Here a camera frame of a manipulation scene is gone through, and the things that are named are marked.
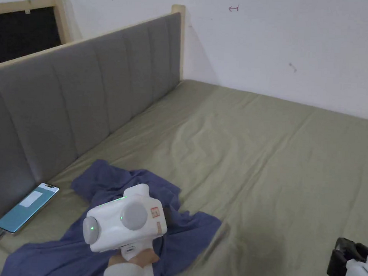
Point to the person's left hand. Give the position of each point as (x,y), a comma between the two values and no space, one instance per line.
(143,256)

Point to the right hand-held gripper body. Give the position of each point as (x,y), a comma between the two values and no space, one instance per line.
(359,270)

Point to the wooden framed black panel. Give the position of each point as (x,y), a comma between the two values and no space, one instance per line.
(24,30)

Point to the smartphone with lit screen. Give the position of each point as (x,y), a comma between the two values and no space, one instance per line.
(26,209)

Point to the bed with pale green sheet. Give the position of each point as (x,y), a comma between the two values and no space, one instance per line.
(262,165)

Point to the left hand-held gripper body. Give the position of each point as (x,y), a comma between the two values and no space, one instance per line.
(131,221)

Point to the grey padded headboard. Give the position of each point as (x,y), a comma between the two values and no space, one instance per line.
(66,102)

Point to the dark blue shirt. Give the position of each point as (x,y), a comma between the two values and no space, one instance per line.
(63,251)

